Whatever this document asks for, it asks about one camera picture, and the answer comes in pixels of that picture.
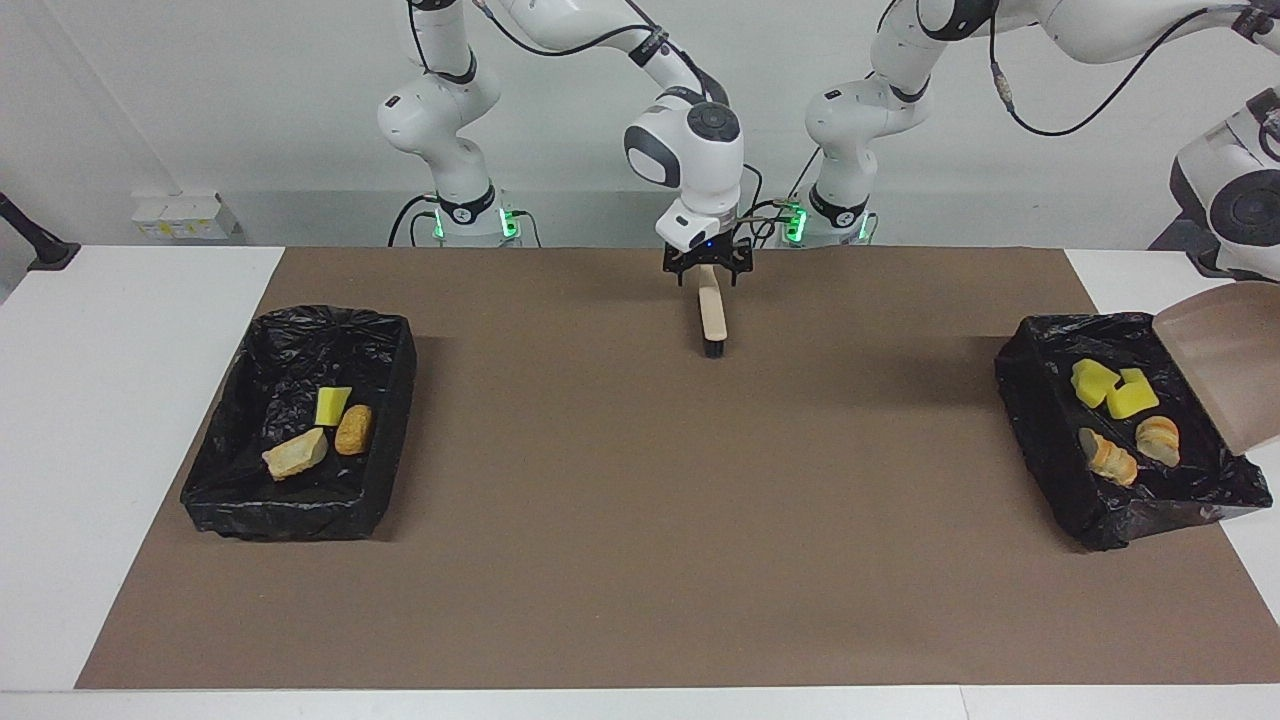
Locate beige hand brush black bristles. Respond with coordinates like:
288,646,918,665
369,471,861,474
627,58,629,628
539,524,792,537
697,263,729,360

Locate brown peanut-shaped bread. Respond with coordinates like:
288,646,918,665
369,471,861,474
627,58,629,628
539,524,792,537
334,404,375,457

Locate yellow rounded sponge piece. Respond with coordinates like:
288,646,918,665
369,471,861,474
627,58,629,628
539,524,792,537
1071,359,1122,409

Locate yellow notched sponge piece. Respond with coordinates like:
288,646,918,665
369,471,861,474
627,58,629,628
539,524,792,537
1105,368,1162,421

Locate pale beige chunk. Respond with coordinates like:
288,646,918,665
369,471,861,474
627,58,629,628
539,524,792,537
1077,427,1140,489

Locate beige stone-like chunk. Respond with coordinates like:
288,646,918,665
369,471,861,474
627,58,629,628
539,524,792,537
262,427,329,481

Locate striped toy croissant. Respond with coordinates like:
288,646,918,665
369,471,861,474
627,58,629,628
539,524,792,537
1136,415,1182,468

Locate beige plastic dustpan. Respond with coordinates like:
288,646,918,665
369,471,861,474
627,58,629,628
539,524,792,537
1153,282,1280,457

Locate black bag lined bin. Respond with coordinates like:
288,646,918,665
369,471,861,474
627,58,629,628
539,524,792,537
994,312,1274,552
180,305,418,543

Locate brown paper table mat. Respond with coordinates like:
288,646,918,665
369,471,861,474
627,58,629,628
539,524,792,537
75,246,1280,690

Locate dark background cabinet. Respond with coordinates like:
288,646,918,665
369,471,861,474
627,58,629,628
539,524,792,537
1150,170,1216,256

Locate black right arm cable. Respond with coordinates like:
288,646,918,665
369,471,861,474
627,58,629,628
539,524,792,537
405,0,796,251

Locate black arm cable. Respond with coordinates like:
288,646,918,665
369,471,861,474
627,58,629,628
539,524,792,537
405,0,796,251
985,0,1261,138

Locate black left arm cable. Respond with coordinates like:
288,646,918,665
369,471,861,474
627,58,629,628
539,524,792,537
985,0,1261,138

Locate white wall socket box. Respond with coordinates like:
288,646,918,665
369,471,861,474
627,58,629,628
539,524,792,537
132,193,239,241

